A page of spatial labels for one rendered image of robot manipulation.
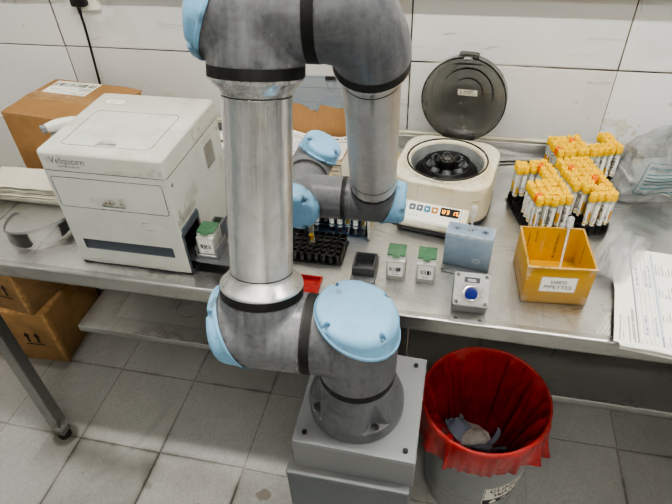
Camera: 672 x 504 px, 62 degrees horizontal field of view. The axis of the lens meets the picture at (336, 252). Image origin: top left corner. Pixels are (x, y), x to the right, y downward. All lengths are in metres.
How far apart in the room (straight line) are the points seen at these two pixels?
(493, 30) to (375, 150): 0.82
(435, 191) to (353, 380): 0.67
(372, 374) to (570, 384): 1.20
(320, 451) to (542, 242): 0.67
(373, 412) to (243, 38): 0.54
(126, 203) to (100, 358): 1.28
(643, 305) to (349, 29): 0.88
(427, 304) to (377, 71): 0.64
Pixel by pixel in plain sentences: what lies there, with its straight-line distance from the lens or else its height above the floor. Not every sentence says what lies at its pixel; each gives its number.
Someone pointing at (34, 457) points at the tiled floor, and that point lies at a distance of 2.26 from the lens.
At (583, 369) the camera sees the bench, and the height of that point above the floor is 0.27.
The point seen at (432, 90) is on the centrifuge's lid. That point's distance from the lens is 1.55.
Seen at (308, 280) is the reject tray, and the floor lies 0.88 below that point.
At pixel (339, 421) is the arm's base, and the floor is 0.99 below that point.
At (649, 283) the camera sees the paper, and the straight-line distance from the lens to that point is 1.34.
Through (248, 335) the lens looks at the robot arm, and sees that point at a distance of 0.76.
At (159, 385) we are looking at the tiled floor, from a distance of 2.26.
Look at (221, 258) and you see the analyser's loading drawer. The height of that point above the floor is 0.92.
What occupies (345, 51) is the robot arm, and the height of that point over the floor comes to 1.50.
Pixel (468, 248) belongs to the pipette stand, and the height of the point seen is 0.94.
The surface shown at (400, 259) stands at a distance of 1.19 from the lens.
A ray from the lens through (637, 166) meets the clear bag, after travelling 1.57.
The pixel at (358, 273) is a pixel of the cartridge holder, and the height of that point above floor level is 0.90.
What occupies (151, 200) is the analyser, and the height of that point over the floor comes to 1.08.
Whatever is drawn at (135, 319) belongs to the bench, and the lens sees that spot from 2.13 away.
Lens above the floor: 1.72
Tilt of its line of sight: 40 degrees down
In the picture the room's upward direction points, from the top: 3 degrees counter-clockwise
